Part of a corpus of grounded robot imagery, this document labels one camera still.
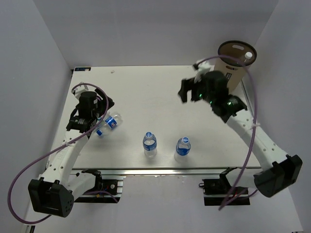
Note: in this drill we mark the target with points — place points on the lying Pepsi-label bottle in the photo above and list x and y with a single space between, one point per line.
108 123

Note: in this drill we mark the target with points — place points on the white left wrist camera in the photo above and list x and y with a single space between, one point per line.
79 89

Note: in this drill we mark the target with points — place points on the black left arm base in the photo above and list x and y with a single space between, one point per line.
104 189

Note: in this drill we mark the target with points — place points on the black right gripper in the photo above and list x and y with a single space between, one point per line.
188 84

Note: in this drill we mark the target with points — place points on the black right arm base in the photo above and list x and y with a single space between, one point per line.
216 189

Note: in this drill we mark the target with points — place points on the small blue table label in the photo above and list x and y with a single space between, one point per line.
77 69

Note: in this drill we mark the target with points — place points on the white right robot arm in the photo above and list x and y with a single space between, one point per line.
278 169

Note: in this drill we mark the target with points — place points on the brown cylindrical paper bin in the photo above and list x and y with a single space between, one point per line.
232 70

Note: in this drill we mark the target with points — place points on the lying green-label bottle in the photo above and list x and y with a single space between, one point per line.
99 123

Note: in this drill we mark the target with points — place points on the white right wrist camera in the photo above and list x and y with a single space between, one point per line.
202 67

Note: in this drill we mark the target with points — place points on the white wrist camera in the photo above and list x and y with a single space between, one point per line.
79 89
202 67

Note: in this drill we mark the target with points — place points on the blue-label bottle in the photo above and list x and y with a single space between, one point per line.
182 150
150 145

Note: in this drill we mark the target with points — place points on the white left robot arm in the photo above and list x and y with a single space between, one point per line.
54 193

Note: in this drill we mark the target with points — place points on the white-cap water bottle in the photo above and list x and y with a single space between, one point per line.
247 57

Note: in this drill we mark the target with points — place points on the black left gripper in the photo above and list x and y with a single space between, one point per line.
103 104

